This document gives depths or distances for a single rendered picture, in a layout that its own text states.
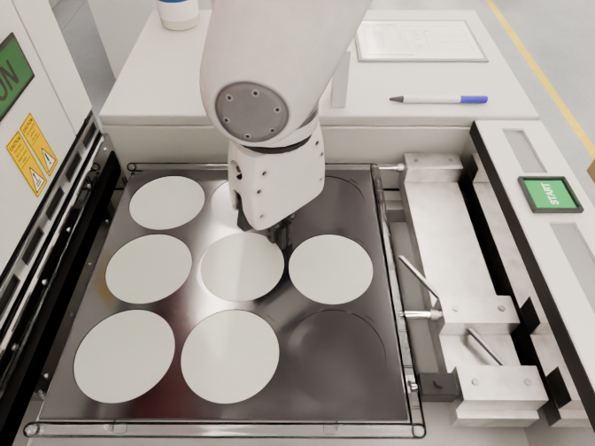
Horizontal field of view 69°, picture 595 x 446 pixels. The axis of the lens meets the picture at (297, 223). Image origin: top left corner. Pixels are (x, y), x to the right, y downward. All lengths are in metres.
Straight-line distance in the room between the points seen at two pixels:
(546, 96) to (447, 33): 1.97
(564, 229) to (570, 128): 2.05
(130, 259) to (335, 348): 0.27
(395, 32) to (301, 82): 0.60
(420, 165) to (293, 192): 0.25
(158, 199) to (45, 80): 0.19
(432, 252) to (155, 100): 0.44
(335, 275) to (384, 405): 0.15
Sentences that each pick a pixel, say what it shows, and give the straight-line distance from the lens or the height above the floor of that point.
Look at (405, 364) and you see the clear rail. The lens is 0.47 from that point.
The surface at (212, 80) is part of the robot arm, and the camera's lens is 0.28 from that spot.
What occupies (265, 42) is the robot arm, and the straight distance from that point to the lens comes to 0.25.
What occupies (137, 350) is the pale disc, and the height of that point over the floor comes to 0.90.
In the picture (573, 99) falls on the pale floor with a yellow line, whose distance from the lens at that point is 2.84.
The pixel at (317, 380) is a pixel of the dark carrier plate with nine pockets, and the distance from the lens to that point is 0.45.
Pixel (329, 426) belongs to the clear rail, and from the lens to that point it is 0.44.
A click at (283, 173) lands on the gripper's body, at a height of 1.04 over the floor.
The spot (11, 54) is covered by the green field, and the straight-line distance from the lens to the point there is 0.53.
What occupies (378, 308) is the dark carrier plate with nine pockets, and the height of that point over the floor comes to 0.90.
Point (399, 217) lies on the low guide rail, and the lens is 0.67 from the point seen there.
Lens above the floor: 1.32
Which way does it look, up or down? 49 degrees down
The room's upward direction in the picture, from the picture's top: straight up
